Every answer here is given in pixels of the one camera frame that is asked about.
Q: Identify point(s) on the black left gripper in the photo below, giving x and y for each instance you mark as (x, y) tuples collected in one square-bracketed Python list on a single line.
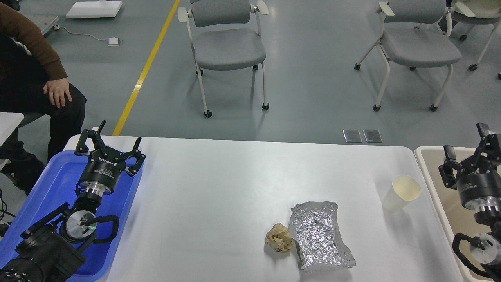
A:
[(101, 171)]

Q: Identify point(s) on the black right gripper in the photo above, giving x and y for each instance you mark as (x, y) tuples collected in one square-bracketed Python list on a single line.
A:
[(477, 182)]

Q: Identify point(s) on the white paper cup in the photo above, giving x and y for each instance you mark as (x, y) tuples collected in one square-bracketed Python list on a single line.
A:
[(404, 189)]

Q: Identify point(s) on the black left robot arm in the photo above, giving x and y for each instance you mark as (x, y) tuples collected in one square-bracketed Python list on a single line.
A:
[(71, 223)]

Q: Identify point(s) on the brown sleeved forearm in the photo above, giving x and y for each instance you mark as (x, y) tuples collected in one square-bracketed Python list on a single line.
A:
[(16, 26)]

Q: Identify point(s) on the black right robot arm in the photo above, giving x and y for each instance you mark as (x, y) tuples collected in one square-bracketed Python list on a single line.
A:
[(484, 247)]

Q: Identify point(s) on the person's hand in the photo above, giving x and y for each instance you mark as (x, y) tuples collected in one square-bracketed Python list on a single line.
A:
[(58, 92)]

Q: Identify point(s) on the blue plastic tray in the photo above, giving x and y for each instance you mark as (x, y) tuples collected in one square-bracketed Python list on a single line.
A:
[(55, 187)]

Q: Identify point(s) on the beige plastic bin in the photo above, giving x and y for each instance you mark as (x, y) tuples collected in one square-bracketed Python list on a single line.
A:
[(454, 218)]

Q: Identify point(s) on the right metal floor plate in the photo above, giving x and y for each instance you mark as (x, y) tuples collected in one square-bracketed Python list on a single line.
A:
[(373, 136)]

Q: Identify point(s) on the metal floor plate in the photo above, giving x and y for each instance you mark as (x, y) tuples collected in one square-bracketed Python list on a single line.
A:
[(352, 136), (373, 136)]

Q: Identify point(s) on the white side table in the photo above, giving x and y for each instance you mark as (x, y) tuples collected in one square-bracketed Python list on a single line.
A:
[(8, 123)]

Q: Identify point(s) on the person's black trousers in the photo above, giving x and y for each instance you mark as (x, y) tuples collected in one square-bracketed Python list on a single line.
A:
[(22, 81)]

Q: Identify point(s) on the white power adapter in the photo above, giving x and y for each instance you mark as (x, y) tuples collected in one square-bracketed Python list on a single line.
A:
[(113, 41)]

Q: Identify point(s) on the left metal floor plate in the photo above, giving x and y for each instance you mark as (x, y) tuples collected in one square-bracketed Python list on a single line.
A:
[(352, 136)]

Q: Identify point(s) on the grey chair right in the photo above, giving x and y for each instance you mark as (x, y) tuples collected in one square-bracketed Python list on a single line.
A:
[(411, 47)]

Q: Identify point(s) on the grey chair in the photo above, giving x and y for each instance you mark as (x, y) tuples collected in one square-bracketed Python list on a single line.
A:
[(411, 47), (224, 50)]

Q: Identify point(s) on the white flat board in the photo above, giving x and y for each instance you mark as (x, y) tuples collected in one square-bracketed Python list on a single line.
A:
[(95, 9)]

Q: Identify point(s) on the chair far right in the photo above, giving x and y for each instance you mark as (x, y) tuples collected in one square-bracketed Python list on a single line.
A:
[(474, 13)]

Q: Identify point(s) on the grey metal platform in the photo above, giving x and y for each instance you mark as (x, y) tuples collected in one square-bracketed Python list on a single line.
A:
[(46, 23)]

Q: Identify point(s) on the grey chair centre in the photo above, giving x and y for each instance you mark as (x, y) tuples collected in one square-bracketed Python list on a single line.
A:
[(224, 50)]

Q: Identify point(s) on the crumpled silver foil bag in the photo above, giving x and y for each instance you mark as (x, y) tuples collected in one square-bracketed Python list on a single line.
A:
[(315, 231)]

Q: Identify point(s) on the crumpled brown paper ball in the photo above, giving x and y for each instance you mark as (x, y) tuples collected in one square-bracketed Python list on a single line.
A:
[(279, 239)]

